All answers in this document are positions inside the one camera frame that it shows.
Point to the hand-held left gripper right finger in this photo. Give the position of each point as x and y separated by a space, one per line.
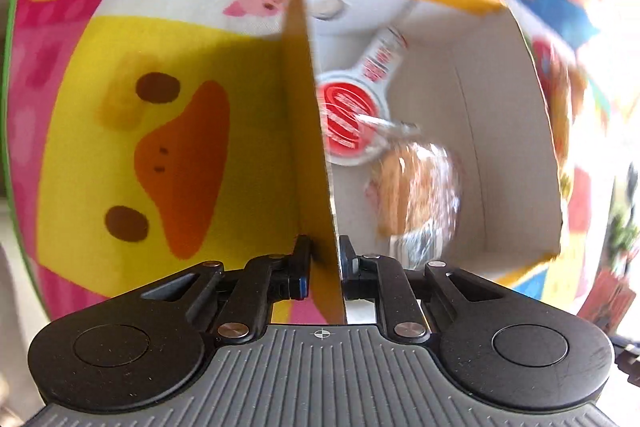
348 279

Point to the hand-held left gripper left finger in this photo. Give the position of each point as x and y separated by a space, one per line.
301 287

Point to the yellow cardboard box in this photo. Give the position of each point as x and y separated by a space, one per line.
300 157

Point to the clear wrapped pastry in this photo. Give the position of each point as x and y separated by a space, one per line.
415 187

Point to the red and white snack packet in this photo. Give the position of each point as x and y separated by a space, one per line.
345 112

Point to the cartoon printed play mat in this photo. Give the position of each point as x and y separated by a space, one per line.
150 117

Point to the red object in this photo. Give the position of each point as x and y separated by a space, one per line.
607 299

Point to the small round plastic cup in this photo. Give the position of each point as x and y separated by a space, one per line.
326 8

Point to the green potted plant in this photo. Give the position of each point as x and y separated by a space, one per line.
624 219

